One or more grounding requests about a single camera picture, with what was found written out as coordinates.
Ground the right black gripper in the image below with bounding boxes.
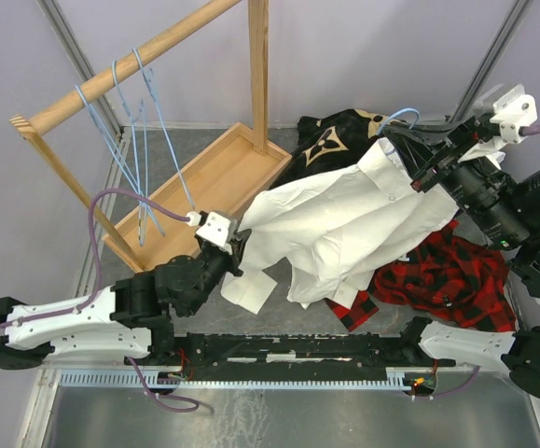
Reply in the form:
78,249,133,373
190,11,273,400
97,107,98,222
388,112,537,248

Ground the blue wire hanger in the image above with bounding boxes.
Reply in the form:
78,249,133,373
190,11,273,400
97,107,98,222
376,107,421,135
112,61,155,246
132,48,196,210
75,85,165,246

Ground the white shirt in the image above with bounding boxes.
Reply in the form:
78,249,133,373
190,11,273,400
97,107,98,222
220,138,458,314

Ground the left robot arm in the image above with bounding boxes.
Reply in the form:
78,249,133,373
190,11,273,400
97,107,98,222
0,231,249,371

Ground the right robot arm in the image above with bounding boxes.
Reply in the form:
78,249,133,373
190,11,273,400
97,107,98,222
378,115,540,399

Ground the red black plaid shirt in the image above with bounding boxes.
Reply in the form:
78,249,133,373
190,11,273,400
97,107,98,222
325,220,517,332

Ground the wooden clothes rack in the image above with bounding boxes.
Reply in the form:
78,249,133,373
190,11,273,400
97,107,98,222
10,1,291,272

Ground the black beige floral blanket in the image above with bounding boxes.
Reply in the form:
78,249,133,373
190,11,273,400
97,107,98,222
270,108,388,189

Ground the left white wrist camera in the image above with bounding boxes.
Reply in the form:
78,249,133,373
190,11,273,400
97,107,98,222
187,211,237,251

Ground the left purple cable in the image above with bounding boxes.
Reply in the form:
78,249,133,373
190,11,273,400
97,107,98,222
0,188,191,354

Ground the blue wire hanger front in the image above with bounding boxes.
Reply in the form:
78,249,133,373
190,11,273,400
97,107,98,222
75,85,165,246

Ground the grey slotted cable duct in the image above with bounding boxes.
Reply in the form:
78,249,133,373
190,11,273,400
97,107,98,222
58,369,411,392

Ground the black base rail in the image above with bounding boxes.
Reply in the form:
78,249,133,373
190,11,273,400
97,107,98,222
136,317,455,381

